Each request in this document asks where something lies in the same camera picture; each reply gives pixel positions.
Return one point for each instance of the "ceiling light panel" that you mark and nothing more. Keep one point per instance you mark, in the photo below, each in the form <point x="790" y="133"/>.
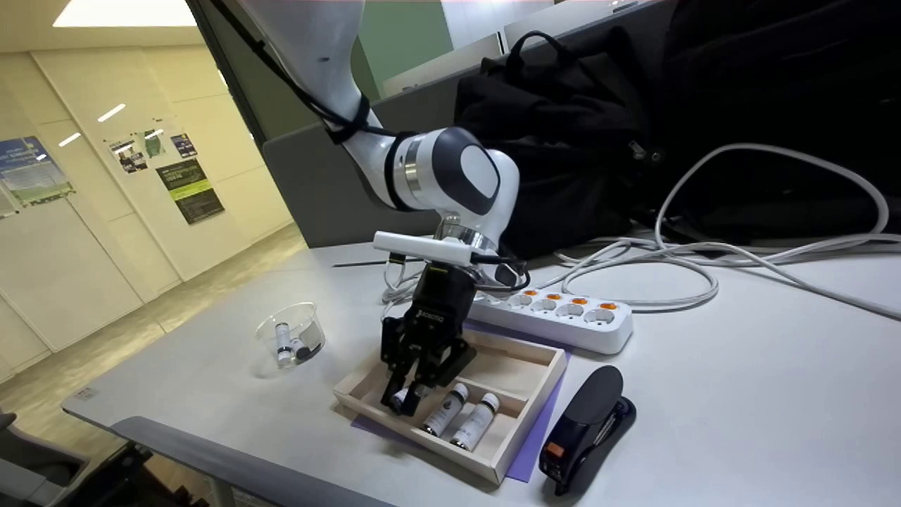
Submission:
<point x="123" y="12"/>

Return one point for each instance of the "small wall notice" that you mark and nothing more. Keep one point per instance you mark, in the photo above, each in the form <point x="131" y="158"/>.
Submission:
<point x="128" y="157"/>
<point x="153" y="143"/>
<point x="184" y="146"/>

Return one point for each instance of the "wooden tray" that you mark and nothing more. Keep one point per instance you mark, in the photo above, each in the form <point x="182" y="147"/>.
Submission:
<point x="508" y="367"/>

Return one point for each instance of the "blue green wall poster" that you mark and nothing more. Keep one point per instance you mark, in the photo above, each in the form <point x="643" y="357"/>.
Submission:
<point x="31" y="170"/>

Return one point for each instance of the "black stapler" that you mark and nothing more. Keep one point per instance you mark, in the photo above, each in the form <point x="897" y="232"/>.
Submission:
<point x="591" y="423"/>

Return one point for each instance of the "dark green wall poster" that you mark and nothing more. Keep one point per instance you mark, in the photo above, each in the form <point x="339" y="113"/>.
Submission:
<point x="189" y="192"/>

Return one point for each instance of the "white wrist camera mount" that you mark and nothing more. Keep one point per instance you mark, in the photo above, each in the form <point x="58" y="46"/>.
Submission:
<point x="424" y="246"/>

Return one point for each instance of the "large black bag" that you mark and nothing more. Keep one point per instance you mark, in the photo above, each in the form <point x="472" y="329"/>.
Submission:
<point x="790" y="75"/>

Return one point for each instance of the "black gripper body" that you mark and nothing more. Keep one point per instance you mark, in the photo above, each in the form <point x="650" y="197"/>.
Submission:
<point x="439" y="311"/>

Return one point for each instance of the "small clear plastic object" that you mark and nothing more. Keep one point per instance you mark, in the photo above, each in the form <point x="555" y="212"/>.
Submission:
<point x="270" y="313"/>

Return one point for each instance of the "black backpack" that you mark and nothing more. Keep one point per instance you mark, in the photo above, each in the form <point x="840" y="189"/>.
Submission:
<point x="581" y="143"/>

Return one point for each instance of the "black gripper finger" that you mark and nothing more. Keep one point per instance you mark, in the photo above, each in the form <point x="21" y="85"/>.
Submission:
<point x="445" y="363"/>
<point x="396" y="354"/>

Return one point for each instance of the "white power strip orange switches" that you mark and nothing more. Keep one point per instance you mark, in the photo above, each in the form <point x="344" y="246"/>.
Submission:
<point x="573" y="319"/>

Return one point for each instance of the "grey desk partition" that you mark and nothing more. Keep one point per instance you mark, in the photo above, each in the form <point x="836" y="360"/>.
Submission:
<point x="311" y="198"/>

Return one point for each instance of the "black office chair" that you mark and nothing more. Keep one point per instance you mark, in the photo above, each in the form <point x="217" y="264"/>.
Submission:
<point x="58" y="468"/>

